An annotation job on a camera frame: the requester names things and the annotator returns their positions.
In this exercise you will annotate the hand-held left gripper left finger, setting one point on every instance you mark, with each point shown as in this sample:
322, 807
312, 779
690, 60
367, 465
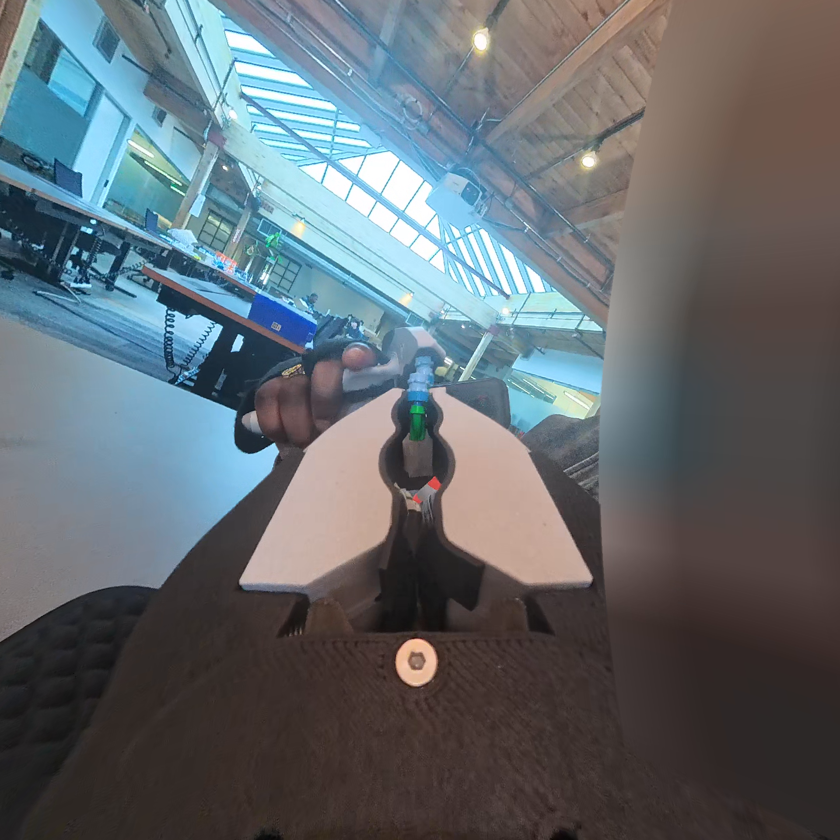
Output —
321, 518

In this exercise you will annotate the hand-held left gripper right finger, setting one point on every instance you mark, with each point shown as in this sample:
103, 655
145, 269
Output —
512, 518

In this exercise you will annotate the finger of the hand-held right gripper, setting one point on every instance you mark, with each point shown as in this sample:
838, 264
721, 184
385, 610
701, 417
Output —
410, 344
371, 379

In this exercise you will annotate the small blue lego stud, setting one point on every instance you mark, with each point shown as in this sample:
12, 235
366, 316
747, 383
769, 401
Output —
424, 363

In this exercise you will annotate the green lego flower stem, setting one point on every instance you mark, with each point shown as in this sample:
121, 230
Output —
418, 420

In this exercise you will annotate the person's right hand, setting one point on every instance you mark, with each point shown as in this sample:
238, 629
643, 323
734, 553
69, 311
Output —
295, 407

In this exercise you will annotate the blue storage crate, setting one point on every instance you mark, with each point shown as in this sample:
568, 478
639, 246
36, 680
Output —
282, 318

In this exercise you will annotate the white ceiling projector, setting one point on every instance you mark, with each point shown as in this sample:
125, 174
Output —
459, 190

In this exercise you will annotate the orange edged table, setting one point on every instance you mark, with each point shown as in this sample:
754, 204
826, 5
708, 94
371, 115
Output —
197, 289

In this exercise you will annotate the ceiling spot lamp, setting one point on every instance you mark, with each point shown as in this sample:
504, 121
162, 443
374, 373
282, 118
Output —
481, 39
589, 159

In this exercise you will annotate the long wooden desk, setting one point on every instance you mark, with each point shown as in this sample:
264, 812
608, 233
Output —
98, 220

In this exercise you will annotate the black quilted wrist pad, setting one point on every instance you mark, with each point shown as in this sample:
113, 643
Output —
52, 689

